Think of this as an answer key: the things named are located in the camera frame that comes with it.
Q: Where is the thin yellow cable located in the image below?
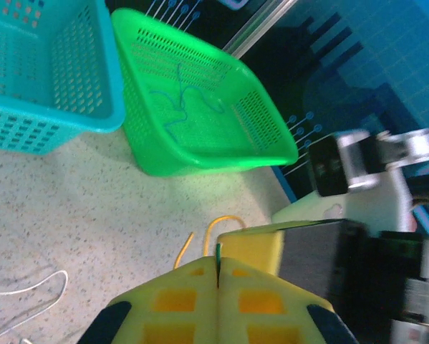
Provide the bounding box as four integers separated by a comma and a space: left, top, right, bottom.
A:
173, 214, 247, 269

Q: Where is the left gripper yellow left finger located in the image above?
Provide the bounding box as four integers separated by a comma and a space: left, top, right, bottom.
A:
78, 256, 219, 344

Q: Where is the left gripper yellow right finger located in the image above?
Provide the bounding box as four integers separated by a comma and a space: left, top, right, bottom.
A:
218, 256, 359, 344

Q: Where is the teal perforated plastic basket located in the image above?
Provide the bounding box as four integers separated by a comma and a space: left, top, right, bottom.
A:
0, 0, 126, 156

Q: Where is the green perforated plastic basket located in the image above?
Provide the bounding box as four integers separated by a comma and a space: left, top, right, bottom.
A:
110, 7, 300, 177

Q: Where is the thin blue cable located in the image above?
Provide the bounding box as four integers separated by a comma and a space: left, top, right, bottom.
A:
148, 63, 225, 139

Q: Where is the thin green cable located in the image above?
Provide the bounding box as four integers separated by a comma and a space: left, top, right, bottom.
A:
215, 242, 225, 287

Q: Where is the aluminium frame post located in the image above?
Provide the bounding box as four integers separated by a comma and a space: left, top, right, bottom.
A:
221, 0, 299, 60

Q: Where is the string bundle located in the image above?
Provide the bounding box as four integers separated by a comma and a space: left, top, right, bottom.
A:
0, 270, 69, 340

